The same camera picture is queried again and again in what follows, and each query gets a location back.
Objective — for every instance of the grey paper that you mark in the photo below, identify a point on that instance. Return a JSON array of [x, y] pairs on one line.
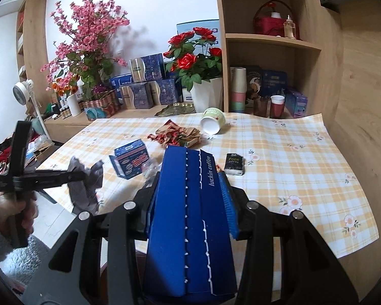
[[83, 193]]

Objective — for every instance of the red basket on shelf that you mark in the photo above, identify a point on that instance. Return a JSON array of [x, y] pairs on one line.
[[272, 25]]

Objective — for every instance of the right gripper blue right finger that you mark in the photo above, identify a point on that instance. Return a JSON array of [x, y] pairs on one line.
[[230, 204]]

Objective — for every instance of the red rose plant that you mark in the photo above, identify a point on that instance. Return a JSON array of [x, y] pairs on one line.
[[193, 57]]

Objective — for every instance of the black tissue packet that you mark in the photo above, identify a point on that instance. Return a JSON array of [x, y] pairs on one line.
[[234, 164]]

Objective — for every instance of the gold green tray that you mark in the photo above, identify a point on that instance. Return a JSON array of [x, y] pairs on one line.
[[176, 109]]

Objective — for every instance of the blue luckin coffee box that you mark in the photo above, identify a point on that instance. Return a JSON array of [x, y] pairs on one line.
[[189, 257]]

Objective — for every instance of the blue white supplement box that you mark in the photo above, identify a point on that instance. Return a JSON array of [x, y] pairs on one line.
[[186, 95]]

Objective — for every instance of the blue gold gift box top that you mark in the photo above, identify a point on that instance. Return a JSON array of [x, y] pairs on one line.
[[147, 68]]

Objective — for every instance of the striped woven basket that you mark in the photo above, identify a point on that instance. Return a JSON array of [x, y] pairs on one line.
[[105, 107]]

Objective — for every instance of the yellow plaid floral tablecloth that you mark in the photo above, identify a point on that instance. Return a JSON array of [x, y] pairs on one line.
[[290, 164]]

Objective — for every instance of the purple small box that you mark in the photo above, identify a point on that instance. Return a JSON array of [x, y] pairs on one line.
[[296, 103]]

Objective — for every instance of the white flower pot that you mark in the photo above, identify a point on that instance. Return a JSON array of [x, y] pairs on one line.
[[207, 94]]

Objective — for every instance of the blue gold gift box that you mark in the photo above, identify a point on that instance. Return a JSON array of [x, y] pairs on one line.
[[137, 96], [164, 92], [147, 68]]

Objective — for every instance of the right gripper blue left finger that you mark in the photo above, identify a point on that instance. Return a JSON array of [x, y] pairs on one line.
[[145, 200]]

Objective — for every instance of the white desk fan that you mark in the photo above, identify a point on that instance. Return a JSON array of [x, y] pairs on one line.
[[23, 92]]

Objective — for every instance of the stack of paper cups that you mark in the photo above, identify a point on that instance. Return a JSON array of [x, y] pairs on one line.
[[238, 88]]

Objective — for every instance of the clear glass bottle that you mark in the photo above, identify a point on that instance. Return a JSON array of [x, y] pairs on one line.
[[289, 28]]

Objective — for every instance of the red cup with white lid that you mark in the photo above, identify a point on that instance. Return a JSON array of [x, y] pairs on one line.
[[277, 106]]

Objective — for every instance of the small blue cardboard box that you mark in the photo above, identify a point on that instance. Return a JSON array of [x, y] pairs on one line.
[[128, 160]]

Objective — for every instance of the wooden shelf unit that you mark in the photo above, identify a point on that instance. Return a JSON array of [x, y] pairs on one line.
[[313, 62]]

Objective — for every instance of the green white paper cup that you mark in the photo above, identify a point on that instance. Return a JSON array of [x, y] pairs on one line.
[[213, 119]]

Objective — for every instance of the person's left hand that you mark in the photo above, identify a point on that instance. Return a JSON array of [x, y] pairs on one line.
[[10, 207]]

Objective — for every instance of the white vase orange flowers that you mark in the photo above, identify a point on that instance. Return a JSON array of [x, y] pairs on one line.
[[70, 100]]

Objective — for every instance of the blue gold gift box left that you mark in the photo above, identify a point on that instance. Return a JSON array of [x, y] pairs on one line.
[[137, 96]]

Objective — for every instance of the pink blossom bouquet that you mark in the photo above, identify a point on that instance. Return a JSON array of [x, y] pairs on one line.
[[84, 61]]

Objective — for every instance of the blue gold gift box right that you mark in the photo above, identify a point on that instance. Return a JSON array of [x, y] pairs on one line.
[[164, 92]]

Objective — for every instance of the brown red wrapper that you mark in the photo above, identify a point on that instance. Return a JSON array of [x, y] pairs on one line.
[[171, 134]]

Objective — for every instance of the dark brown glass cup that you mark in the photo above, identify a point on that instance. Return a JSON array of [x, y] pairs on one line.
[[260, 106]]

